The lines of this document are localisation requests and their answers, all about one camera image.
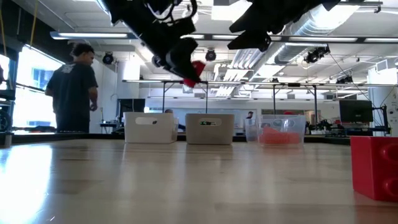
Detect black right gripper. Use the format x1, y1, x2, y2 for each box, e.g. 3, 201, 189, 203
227, 0, 341, 52

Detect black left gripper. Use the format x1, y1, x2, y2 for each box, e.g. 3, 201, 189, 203
107, 0, 202, 82

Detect red building block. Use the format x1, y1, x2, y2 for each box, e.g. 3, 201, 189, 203
350, 136, 398, 202
182, 60, 207, 89

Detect black computer monitor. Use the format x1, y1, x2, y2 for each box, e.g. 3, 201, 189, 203
338, 99, 374, 123
117, 98, 146, 125

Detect gray plastic bin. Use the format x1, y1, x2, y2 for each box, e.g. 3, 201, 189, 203
185, 113, 236, 146

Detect white plastic bin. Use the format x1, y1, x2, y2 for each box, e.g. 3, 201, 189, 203
123, 111, 180, 144

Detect clear plastic bin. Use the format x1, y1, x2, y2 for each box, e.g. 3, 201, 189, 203
257, 114, 307, 146

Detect black metal stand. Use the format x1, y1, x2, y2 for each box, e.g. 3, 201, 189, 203
371, 105, 391, 136

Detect black background machine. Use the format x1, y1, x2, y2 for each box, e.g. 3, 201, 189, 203
0, 90, 16, 133

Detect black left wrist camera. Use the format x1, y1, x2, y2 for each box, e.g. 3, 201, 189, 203
161, 15, 197, 40

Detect black metal gantry frame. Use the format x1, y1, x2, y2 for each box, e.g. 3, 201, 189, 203
162, 80, 209, 114
272, 82, 318, 125

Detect silver ribbed ventilation duct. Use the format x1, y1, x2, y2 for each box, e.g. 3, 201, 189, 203
273, 3, 363, 65

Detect black ceiling camera rig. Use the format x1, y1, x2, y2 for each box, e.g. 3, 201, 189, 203
303, 45, 331, 65

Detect black metal table frame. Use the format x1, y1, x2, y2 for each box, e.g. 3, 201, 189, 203
0, 132, 352, 147

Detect yellow hanging strap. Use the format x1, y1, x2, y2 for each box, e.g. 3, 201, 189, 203
0, 7, 7, 57
29, 0, 39, 48

